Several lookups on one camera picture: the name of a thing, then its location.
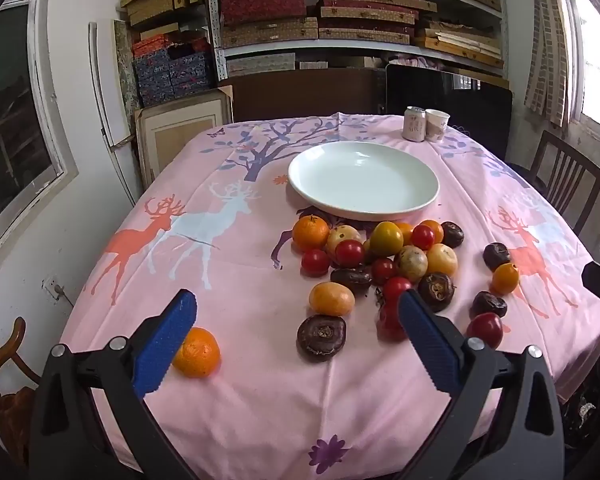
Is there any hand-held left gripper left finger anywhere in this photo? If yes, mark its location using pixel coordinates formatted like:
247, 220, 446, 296
28, 288, 198, 480

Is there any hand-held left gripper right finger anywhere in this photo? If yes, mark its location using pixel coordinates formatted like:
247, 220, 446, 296
397, 288, 566, 480

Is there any dark brown water chestnut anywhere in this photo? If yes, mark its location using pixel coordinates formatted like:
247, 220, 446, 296
296, 314, 347, 363
472, 290, 508, 319
482, 242, 512, 272
330, 267, 374, 297
440, 221, 465, 248
417, 272, 456, 313

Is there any red tomato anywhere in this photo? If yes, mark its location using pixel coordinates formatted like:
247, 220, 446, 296
300, 248, 331, 277
411, 224, 436, 251
334, 239, 366, 268
382, 276, 414, 306
371, 257, 396, 285

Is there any dark red plum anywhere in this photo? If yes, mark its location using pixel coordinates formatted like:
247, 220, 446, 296
466, 312, 504, 350

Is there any speckled yellow passion fruit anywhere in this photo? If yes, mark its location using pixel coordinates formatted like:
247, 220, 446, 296
393, 245, 429, 283

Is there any pale orange mandarin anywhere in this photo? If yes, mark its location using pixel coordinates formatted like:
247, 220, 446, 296
308, 281, 356, 317

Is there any yellow green mandarin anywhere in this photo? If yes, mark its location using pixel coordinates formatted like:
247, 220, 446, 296
369, 221, 405, 257

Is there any white plate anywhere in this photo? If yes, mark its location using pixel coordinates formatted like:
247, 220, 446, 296
287, 141, 440, 222

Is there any dark wooden slatted chair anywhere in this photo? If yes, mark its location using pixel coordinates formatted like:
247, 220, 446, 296
505, 130, 600, 237

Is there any pink deer print tablecloth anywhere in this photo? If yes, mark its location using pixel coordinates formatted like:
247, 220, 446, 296
60, 112, 600, 480

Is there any carved wooden chair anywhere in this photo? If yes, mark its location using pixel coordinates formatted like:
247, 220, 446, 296
0, 316, 43, 466

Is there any black panel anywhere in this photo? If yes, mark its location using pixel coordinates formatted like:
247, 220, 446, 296
384, 63, 514, 163

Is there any bamboo blind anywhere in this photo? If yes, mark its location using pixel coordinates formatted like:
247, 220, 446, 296
524, 0, 583, 128

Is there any framed picture in cardboard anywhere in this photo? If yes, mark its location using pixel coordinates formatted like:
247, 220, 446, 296
134, 85, 234, 183

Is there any white paper cup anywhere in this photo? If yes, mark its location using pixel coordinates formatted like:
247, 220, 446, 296
425, 109, 451, 143

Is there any pink drink can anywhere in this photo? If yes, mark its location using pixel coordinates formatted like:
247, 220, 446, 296
402, 106, 427, 141

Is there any white board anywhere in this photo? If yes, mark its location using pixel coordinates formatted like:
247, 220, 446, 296
88, 21, 143, 207

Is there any stack of flat wooden boxes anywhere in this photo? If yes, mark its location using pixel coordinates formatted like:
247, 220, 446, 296
414, 17, 505, 68

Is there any stack of blue floral boxes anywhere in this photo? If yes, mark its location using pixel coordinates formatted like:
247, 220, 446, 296
132, 51, 217, 107

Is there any white framed window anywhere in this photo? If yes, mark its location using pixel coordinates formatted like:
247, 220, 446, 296
0, 0, 79, 266

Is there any pink cloth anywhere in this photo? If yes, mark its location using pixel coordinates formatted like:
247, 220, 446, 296
390, 52, 453, 70

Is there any dark brown wooden board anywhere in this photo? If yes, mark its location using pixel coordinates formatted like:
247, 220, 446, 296
228, 67, 387, 124

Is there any grey marble slab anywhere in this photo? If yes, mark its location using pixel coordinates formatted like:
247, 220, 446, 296
111, 19, 143, 111

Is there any grey patterned box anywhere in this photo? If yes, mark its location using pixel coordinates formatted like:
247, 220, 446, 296
226, 55, 296, 77

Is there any stack of orange patterned boxes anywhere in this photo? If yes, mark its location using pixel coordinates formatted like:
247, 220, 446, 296
132, 35, 212, 59

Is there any white metal shelf rack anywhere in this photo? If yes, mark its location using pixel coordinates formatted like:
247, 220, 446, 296
205, 0, 511, 83

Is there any stack of tan woven boxes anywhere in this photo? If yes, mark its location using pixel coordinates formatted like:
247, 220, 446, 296
215, 0, 438, 50

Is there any red patterned box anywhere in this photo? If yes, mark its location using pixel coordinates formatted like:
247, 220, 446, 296
219, 0, 308, 28

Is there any wall socket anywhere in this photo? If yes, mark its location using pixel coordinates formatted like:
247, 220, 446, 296
42, 276, 65, 302

